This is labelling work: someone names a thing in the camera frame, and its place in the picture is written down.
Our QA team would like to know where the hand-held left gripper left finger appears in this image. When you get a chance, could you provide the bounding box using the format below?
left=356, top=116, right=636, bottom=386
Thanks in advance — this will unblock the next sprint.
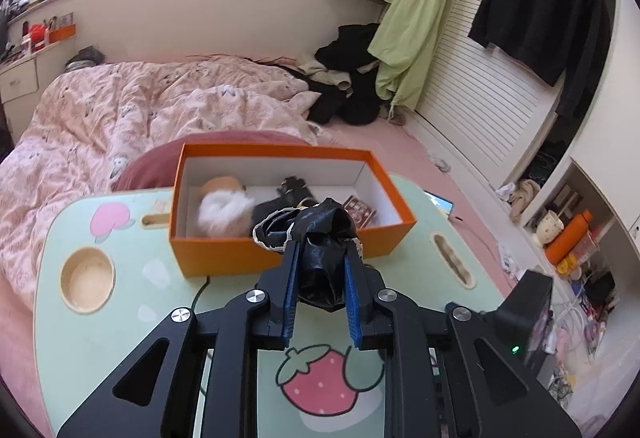
left=56, top=241, right=302, bottom=438

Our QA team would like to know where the orange cardboard box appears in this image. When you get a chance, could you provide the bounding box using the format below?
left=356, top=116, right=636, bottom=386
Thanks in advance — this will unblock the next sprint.
left=168, top=142, right=418, bottom=279

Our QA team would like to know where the grey cloth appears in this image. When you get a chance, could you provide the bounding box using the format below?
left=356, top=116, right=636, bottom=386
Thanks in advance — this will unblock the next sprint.
left=66, top=46, right=104, bottom=70

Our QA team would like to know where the pink patterned quilt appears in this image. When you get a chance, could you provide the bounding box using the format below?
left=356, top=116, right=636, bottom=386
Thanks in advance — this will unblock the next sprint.
left=0, top=56, right=331, bottom=299

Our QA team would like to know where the white louvered wardrobe door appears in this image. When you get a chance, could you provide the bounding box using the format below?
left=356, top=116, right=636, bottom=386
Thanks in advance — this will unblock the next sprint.
left=410, top=0, right=566, bottom=189

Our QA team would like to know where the green cartoon print desktop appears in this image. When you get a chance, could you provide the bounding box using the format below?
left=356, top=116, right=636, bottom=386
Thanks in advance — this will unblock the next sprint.
left=32, top=173, right=516, bottom=438

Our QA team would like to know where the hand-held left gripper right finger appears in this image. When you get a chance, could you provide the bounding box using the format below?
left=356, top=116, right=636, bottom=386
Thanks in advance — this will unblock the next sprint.
left=342, top=244, right=584, bottom=438

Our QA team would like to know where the white spotted mug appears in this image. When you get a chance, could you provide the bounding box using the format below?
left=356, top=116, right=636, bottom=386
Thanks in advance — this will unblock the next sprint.
left=535, top=211, right=565, bottom=244

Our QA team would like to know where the green toy car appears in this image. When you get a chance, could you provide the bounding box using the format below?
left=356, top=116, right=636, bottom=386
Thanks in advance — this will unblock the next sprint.
left=276, top=175, right=318, bottom=208

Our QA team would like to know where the orange bottle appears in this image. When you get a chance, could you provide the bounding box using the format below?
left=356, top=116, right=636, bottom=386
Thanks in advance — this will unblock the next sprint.
left=544, top=211, right=594, bottom=265

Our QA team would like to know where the brown plush toy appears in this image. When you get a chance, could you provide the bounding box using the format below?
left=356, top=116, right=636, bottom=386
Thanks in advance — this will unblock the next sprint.
left=201, top=175, right=249, bottom=199

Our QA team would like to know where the white drawer cabinet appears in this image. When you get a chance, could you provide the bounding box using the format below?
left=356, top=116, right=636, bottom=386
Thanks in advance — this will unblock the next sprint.
left=0, top=57, right=40, bottom=104

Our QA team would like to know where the beige cloth heap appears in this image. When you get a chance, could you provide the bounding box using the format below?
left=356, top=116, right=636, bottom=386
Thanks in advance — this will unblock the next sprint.
left=510, top=178, right=542, bottom=220

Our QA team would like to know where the brown card deck box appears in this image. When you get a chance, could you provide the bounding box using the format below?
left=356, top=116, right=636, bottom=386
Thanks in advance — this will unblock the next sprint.
left=342, top=195, right=377, bottom=225

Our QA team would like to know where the black fabric pouch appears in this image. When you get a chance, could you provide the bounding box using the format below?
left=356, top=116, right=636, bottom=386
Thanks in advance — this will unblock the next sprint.
left=252, top=197, right=362, bottom=314

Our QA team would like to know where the white fluffy pompom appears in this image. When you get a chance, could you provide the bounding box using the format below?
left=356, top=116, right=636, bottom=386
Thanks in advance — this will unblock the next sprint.
left=196, top=191, right=255, bottom=237

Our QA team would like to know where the tablet with lit screen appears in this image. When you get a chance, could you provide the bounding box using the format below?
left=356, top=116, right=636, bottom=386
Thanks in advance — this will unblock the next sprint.
left=423, top=189, right=456, bottom=219

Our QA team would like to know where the light green hanging garment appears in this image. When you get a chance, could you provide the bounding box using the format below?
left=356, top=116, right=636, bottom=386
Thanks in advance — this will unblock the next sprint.
left=367, top=0, right=473, bottom=111

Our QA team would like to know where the pile of dark clothes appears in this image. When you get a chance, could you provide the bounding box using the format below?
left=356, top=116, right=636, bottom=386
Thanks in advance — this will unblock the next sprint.
left=300, top=22, right=396, bottom=126

